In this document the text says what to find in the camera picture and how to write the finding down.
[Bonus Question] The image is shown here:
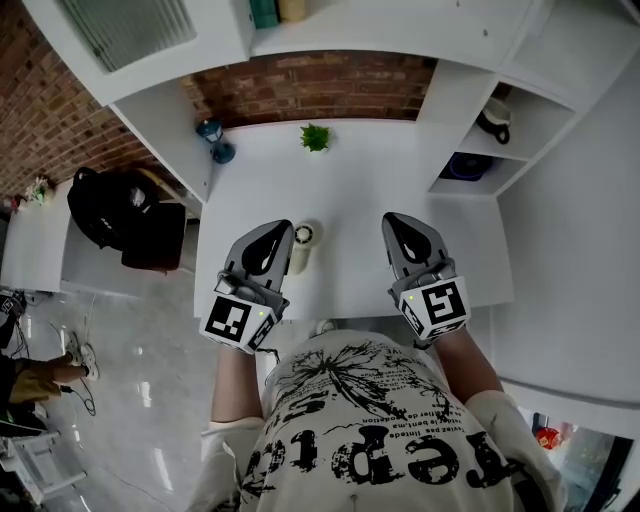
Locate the white side table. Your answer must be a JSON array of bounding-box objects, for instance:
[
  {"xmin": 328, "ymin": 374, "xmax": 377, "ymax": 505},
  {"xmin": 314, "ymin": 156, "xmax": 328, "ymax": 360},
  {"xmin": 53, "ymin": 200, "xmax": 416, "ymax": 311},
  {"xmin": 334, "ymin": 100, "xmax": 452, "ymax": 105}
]
[{"xmin": 0, "ymin": 179, "xmax": 201, "ymax": 301}]

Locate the round purple device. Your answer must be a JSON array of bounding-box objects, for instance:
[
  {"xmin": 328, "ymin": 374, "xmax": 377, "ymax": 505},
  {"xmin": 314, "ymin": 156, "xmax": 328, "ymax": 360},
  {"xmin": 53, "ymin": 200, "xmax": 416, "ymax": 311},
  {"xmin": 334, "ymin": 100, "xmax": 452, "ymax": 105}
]
[{"xmin": 446, "ymin": 152, "xmax": 494, "ymax": 182}]

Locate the beige book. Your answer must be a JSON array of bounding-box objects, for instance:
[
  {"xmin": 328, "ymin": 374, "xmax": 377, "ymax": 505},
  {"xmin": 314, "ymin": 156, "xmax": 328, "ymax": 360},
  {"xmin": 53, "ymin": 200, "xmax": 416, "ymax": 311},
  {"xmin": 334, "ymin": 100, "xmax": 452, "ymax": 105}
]
[{"xmin": 277, "ymin": 0, "xmax": 307, "ymax": 24}]

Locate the person's left forearm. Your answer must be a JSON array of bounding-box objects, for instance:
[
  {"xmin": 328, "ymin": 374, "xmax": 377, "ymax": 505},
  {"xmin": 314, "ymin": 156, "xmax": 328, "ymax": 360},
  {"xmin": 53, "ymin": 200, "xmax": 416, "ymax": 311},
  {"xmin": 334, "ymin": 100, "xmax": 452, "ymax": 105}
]
[{"xmin": 209, "ymin": 344, "xmax": 264, "ymax": 424}]

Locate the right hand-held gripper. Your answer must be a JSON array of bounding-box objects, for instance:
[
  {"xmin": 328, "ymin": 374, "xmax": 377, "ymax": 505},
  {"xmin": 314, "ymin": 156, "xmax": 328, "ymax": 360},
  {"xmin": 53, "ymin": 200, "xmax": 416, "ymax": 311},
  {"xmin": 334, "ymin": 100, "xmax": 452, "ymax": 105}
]
[{"xmin": 381, "ymin": 213, "xmax": 472, "ymax": 346}]

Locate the white pot with black handle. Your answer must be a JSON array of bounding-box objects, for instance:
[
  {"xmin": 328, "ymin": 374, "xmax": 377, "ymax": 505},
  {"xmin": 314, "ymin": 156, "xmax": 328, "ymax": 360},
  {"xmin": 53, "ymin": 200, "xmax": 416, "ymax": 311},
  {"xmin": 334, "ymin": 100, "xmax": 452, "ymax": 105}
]
[{"xmin": 475, "ymin": 97, "xmax": 512, "ymax": 146}]

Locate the white desk with hutch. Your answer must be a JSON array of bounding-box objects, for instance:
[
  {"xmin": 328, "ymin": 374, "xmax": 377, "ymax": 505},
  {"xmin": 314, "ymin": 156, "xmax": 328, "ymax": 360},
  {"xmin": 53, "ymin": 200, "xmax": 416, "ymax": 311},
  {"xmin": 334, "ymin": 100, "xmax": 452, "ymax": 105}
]
[{"xmin": 22, "ymin": 0, "xmax": 640, "ymax": 321}]

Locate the small green potted plant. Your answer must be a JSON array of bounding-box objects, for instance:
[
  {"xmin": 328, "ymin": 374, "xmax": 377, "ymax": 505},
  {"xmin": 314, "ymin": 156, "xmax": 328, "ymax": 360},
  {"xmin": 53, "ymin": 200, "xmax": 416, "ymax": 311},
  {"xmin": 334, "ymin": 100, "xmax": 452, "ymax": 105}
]
[{"xmin": 298, "ymin": 123, "xmax": 333, "ymax": 153}]

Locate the person's white printed t-shirt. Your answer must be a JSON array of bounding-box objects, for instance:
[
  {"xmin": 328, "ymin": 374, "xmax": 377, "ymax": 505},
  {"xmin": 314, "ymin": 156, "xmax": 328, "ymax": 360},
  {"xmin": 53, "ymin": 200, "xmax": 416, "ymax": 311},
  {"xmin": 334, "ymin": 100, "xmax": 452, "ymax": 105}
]
[{"xmin": 187, "ymin": 332, "xmax": 569, "ymax": 512}]

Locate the black backpack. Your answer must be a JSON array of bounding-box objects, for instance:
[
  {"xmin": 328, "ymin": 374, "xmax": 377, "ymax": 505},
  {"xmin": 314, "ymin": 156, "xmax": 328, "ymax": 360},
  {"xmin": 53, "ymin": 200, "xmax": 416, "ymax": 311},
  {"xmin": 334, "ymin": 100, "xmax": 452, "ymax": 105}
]
[{"xmin": 66, "ymin": 166, "xmax": 187, "ymax": 274}]

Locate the person's right forearm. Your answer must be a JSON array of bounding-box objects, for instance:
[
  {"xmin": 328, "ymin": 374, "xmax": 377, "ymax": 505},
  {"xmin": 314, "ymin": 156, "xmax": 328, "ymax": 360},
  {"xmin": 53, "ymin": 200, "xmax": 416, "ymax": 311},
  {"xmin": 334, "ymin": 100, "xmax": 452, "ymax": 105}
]
[{"xmin": 434, "ymin": 332, "xmax": 504, "ymax": 406}]

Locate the blue hourglass ornament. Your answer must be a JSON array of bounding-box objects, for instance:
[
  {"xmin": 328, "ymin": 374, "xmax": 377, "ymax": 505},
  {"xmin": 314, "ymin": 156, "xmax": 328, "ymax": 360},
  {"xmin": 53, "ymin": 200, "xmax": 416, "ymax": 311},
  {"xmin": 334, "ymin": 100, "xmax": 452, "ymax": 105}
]
[{"xmin": 195, "ymin": 117, "xmax": 236, "ymax": 165}]

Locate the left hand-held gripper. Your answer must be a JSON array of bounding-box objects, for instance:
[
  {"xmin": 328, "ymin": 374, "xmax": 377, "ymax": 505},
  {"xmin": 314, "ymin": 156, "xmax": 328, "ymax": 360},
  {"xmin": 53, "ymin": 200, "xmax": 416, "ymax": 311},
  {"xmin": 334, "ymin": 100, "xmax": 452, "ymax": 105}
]
[{"xmin": 199, "ymin": 218, "xmax": 295, "ymax": 355}]

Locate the teal book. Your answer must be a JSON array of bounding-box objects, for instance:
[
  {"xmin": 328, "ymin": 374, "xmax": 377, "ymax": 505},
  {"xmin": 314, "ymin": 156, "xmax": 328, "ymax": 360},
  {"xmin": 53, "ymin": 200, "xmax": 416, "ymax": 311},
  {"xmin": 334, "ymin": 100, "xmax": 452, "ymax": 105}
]
[{"xmin": 248, "ymin": 0, "xmax": 280, "ymax": 30}]

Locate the wooden chair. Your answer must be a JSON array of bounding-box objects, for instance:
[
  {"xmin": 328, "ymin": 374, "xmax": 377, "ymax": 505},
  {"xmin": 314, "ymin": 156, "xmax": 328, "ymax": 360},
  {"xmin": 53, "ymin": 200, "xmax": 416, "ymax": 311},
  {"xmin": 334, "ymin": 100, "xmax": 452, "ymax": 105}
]
[{"xmin": 122, "ymin": 167, "xmax": 201, "ymax": 276}]

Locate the frosted glass cabinet door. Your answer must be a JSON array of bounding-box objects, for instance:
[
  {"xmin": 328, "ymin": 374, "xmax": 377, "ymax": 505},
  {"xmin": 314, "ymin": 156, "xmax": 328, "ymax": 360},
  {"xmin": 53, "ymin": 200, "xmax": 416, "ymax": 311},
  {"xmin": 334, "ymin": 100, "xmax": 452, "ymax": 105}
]
[{"xmin": 57, "ymin": 0, "xmax": 197, "ymax": 74}]

